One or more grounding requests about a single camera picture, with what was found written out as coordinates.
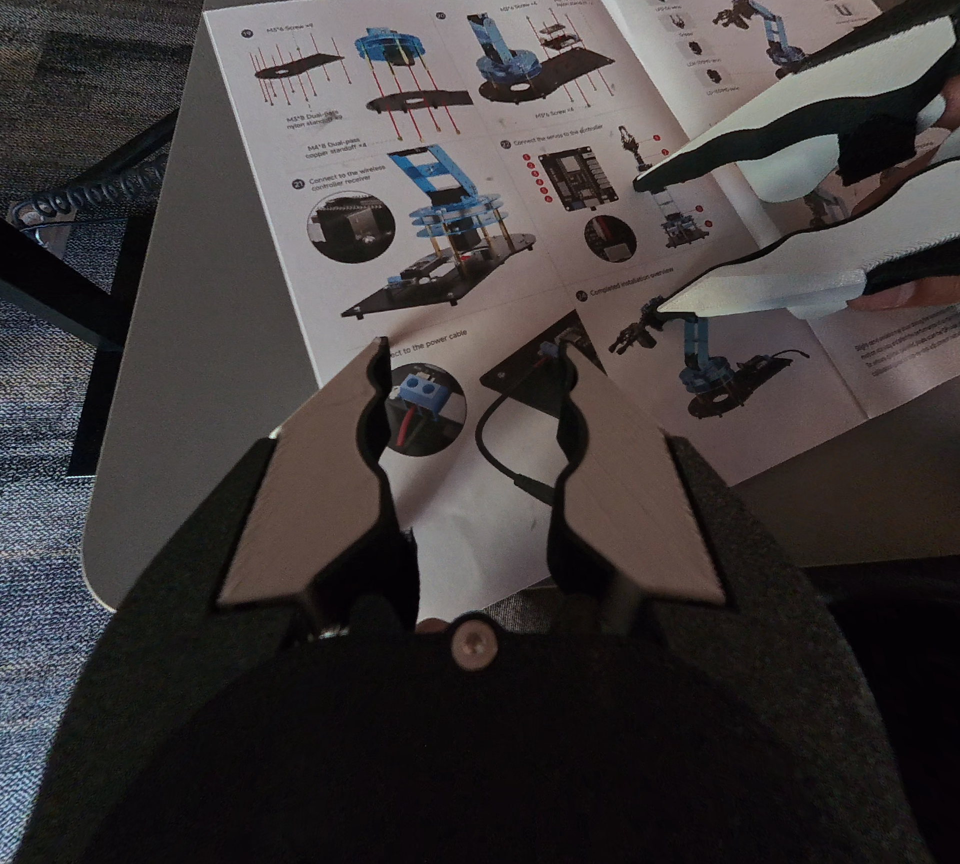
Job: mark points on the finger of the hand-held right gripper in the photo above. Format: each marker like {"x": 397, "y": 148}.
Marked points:
{"x": 862, "y": 69}
{"x": 825, "y": 249}

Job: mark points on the grey desk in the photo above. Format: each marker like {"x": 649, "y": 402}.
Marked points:
{"x": 187, "y": 354}

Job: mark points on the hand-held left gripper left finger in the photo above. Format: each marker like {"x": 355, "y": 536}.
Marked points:
{"x": 315, "y": 489}

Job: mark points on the printed instruction manual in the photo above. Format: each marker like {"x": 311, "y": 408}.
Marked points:
{"x": 375, "y": 129}

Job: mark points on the person's right hand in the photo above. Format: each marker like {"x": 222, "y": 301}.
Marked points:
{"x": 907, "y": 298}

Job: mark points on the black chair frame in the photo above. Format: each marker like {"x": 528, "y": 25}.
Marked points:
{"x": 52, "y": 279}

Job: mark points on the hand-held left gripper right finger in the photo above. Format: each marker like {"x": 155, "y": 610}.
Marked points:
{"x": 637, "y": 497}

